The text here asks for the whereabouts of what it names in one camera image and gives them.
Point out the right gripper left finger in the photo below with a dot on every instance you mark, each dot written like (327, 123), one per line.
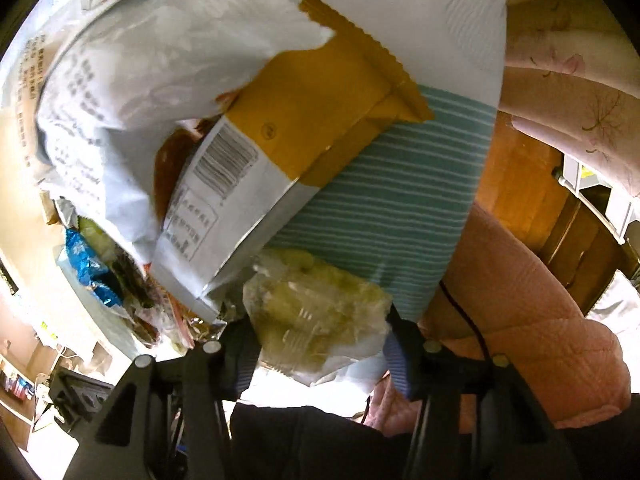
(239, 356)

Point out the clear green snack packet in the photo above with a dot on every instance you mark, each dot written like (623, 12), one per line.
(312, 318)

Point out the orange white snack bag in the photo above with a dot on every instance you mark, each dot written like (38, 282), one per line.
(282, 138)

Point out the pink quilted blanket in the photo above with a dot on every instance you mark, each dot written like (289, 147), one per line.
(496, 288)

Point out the blue foil snack packet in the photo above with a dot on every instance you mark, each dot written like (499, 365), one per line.
(91, 271)

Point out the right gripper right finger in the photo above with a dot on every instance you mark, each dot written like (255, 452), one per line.
(403, 351)

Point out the teal patterned table mat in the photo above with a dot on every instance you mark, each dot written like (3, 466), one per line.
(395, 213)

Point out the cream floral sofa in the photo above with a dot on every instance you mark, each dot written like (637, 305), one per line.
(572, 81)

